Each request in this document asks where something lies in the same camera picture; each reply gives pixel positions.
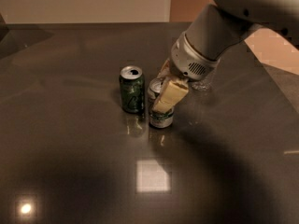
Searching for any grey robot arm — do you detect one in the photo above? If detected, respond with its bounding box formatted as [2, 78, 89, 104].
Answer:
[152, 0, 299, 113]

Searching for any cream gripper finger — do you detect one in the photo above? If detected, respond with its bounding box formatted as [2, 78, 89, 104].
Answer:
[157, 59, 171, 78]
[152, 77, 189, 113]

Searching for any green soda can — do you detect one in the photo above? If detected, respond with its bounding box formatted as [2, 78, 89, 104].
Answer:
[119, 65, 145, 114]

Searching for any clear plastic water bottle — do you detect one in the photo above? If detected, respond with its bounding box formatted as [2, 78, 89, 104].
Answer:
[192, 72, 215, 91]

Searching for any white 7up can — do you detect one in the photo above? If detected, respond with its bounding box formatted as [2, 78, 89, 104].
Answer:
[148, 78, 174, 129]

